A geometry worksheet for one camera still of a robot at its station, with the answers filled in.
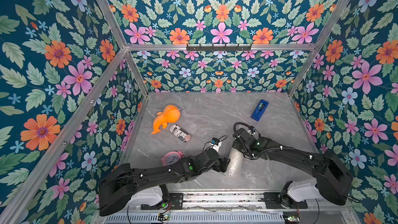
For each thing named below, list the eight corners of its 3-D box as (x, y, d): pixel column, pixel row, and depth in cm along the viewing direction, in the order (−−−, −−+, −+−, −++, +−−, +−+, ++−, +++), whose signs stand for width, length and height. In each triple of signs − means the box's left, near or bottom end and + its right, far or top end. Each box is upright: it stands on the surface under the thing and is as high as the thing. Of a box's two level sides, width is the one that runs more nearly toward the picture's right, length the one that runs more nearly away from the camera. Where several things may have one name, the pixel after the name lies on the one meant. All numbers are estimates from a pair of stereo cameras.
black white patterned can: (168, 131, 100) (167, 129, 98) (174, 125, 103) (173, 123, 101) (187, 144, 94) (186, 142, 92) (192, 137, 97) (192, 135, 95)
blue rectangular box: (250, 117, 107) (252, 112, 102) (259, 104, 115) (261, 98, 110) (259, 121, 105) (261, 116, 100) (267, 107, 113) (269, 102, 108)
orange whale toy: (153, 135, 99) (149, 128, 92) (147, 123, 104) (143, 116, 98) (183, 119, 106) (181, 112, 100) (176, 109, 112) (174, 102, 105)
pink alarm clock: (165, 168, 86) (164, 166, 83) (161, 159, 89) (160, 156, 86) (185, 157, 90) (184, 154, 87) (181, 148, 94) (180, 145, 90)
